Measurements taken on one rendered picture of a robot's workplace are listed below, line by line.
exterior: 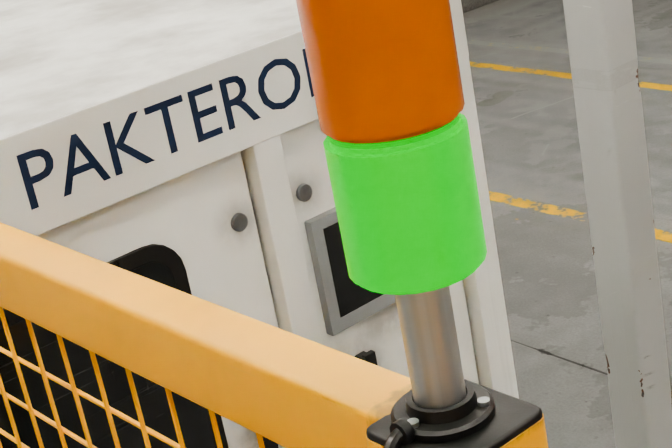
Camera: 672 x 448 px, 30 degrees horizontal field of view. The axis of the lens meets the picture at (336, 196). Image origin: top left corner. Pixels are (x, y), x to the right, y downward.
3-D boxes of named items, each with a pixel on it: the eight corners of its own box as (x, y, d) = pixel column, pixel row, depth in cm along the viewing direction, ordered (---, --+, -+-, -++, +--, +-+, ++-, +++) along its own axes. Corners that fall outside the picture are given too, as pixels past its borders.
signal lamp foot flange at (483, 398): (370, 422, 47) (366, 403, 47) (442, 377, 49) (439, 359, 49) (443, 454, 44) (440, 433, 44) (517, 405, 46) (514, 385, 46)
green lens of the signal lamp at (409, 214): (320, 279, 45) (292, 140, 43) (419, 228, 48) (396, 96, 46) (416, 309, 41) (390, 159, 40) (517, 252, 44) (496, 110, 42)
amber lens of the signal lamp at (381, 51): (291, 135, 43) (261, -16, 42) (395, 91, 46) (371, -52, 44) (389, 153, 40) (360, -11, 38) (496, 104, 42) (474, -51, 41)
